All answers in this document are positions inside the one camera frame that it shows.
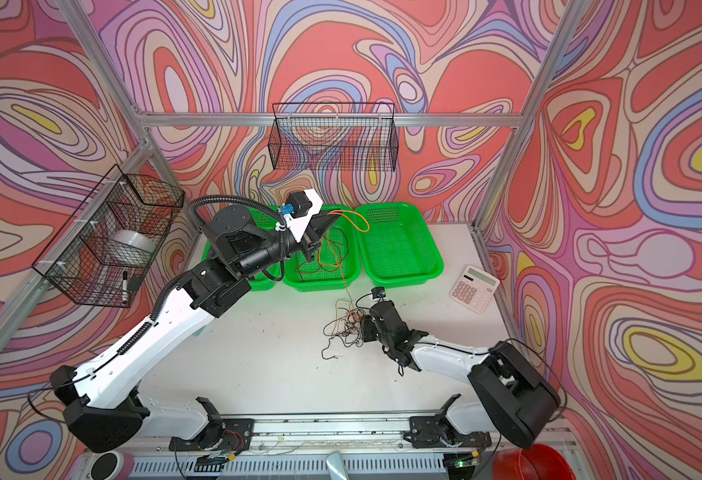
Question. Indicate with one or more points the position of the white pink calculator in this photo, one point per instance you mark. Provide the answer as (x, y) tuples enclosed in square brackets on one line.
[(475, 289)]

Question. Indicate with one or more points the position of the black wire basket left wall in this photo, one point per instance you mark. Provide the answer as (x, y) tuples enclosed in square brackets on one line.
[(87, 268)]

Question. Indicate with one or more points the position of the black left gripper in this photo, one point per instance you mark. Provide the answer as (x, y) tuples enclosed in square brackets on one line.
[(308, 244)]

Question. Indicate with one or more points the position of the red bucket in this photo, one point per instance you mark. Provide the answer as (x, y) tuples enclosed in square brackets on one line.
[(540, 462)]

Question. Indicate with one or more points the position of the middle green plastic basket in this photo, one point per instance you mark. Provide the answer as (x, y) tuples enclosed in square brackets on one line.
[(337, 264)]

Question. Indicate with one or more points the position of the grey round speaker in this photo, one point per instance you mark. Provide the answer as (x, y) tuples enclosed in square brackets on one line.
[(113, 465)]

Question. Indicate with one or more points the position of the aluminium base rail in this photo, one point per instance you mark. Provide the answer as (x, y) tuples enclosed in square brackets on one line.
[(323, 446)]

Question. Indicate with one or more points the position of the right green plastic basket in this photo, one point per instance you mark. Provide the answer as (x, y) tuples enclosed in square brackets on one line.
[(398, 250)]

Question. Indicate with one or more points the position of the left green plastic basket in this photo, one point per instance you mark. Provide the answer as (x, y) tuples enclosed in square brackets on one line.
[(261, 279)]

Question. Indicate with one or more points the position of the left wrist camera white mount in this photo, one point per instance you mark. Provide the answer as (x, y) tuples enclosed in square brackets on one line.
[(295, 214)]

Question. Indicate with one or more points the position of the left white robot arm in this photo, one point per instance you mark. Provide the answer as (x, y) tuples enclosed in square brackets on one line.
[(103, 407)]

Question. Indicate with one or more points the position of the black wire basket wall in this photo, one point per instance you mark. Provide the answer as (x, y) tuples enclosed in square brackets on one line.
[(87, 268), (334, 136)]

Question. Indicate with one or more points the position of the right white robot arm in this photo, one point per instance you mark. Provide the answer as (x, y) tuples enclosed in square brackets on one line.
[(513, 397)]

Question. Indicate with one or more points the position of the black wire basket back wall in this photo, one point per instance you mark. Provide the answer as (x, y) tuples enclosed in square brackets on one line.
[(334, 136)]

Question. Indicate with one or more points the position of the green plastic basket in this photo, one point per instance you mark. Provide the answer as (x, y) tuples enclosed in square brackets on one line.
[(261, 279), (398, 250), (337, 264)]

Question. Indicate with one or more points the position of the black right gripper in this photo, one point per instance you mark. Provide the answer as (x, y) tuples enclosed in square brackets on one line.
[(367, 324)]

